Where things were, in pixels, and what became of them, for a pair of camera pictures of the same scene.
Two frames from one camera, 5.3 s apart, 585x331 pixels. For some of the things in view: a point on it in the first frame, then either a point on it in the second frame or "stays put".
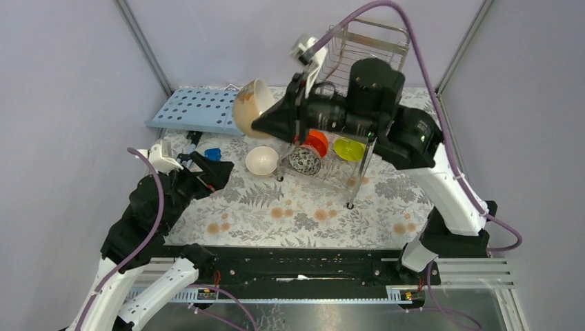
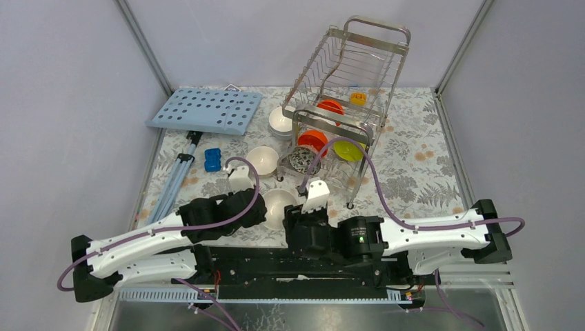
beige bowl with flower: x=262 y=161 stays put
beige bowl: x=252 y=100 to x=276 y=201
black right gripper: x=281 y=120 to x=292 y=216
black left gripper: x=215 y=176 to x=258 y=218
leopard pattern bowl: x=305 y=160 stays put
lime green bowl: x=349 y=149 stays put
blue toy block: x=213 y=154 stays put
